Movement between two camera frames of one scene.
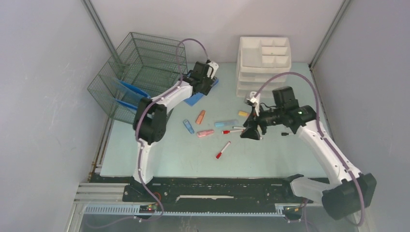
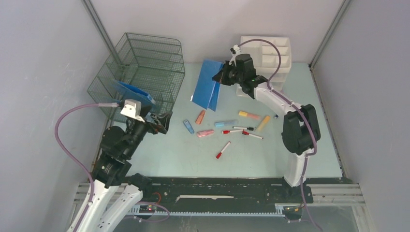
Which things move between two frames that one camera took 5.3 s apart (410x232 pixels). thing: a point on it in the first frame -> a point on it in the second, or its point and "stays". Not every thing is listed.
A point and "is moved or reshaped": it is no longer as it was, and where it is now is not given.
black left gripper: x=205 y=90 -> x=162 y=123
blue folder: x=192 y=100 is moved or reshaped
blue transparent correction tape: x=189 y=127 stays
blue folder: x=129 y=94 stays
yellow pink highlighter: x=243 y=113 stays
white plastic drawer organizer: x=260 y=59 stays
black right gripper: x=251 y=131 -> x=223 y=74
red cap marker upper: x=226 y=132 stays
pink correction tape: x=201 y=133 stays
